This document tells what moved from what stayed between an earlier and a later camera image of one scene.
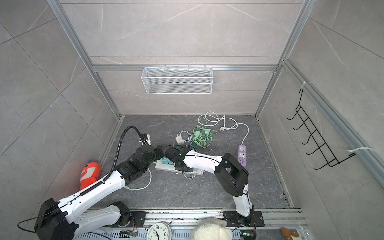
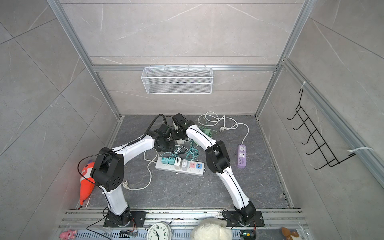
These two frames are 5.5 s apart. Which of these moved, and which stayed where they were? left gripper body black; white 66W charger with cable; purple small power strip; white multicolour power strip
Moved: left gripper body black; white 66W charger with cable
Stayed: purple small power strip; white multicolour power strip
